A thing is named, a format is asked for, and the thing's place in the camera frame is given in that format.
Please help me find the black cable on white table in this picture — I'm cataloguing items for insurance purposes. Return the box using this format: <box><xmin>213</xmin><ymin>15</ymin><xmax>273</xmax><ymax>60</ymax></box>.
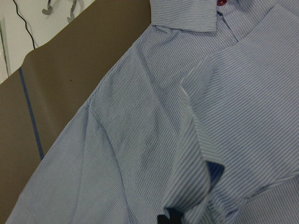
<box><xmin>13</xmin><ymin>0</ymin><xmax>36</xmax><ymax>49</ymax></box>

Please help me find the brown paper table mat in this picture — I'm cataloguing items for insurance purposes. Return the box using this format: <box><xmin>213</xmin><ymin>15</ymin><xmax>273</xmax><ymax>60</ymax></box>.
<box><xmin>0</xmin><ymin>0</ymin><xmax>155</xmax><ymax>194</ymax></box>

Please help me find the metal grabber tool claw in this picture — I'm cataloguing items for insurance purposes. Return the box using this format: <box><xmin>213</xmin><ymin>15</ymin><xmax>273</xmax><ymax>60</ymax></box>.
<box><xmin>42</xmin><ymin>0</ymin><xmax>78</xmax><ymax>23</ymax></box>

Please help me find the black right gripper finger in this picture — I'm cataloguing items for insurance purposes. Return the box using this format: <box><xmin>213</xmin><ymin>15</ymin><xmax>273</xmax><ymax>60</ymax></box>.
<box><xmin>157</xmin><ymin>209</ymin><xmax>181</xmax><ymax>224</ymax></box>

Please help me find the light blue striped shirt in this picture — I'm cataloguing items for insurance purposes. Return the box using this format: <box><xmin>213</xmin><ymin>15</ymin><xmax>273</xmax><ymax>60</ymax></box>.
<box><xmin>7</xmin><ymin>0</ymin><xmax>299</xmax><ymax>224</ymax></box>

